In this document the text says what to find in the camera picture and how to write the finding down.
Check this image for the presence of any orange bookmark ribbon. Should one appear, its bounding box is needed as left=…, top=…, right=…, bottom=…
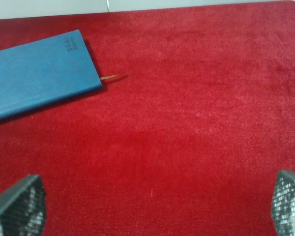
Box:
left=100, top=74, right=119, bottom=81

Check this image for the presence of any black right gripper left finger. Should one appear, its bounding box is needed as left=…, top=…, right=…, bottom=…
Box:
left=0, top=175, right=46, bottom=236

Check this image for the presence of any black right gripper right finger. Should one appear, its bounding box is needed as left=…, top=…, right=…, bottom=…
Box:
left=271, top=170, right=295, bottom=236

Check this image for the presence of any red velvet table cloth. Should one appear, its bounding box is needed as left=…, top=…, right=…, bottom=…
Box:
left=0, top=0, right=295, bottom=236

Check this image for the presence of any blue notebook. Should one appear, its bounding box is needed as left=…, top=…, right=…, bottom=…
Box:
left=0, top=29, right=102, bottom=120

